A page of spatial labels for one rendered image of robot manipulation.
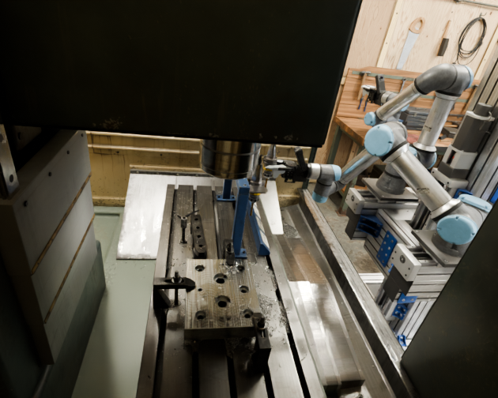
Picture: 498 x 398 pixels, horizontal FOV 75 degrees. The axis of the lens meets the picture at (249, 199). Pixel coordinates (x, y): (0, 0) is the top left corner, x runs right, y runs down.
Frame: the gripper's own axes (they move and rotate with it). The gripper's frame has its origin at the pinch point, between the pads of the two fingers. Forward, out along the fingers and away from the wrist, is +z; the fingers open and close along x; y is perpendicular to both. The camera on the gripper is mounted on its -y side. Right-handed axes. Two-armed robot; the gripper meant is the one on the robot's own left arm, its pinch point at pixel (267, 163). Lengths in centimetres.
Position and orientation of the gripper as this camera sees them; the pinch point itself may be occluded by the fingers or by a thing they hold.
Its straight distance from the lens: 146.7
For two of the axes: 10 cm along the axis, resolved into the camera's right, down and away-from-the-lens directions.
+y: -1.5, 8.6, 4.9
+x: -1.4, -5.1, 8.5
